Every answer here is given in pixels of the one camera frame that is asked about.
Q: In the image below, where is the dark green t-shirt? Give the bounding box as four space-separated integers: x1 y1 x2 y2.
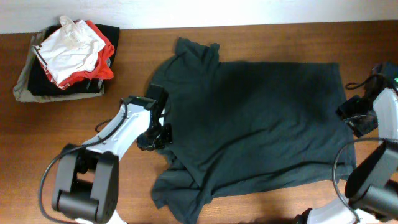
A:
151 38 356 223

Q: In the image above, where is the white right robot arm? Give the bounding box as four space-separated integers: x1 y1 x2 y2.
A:
293 88 397 224

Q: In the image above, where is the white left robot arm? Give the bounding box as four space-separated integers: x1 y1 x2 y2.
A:
52 96 172 223

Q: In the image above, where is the red folded garment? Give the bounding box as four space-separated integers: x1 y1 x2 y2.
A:
45 21 115 90

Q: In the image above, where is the white folded garment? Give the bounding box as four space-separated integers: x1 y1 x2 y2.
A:
32 16 106 88

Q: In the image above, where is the black folded garment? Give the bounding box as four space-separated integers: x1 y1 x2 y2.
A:
27 24 120 96

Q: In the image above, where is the grey folded garment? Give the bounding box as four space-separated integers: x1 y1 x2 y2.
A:
13 26 116 103

